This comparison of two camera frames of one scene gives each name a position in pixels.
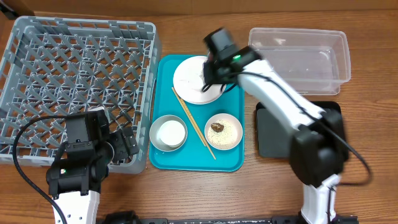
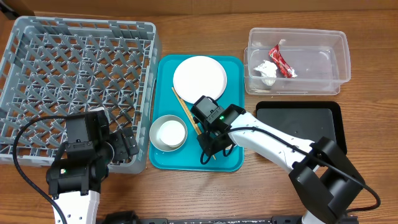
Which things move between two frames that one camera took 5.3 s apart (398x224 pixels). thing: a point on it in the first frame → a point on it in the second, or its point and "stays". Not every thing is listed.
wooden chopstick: (193, 122) stays
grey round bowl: (168, 133) stays
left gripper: (122, 150) stays
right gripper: (210, 76) → (212, 143)
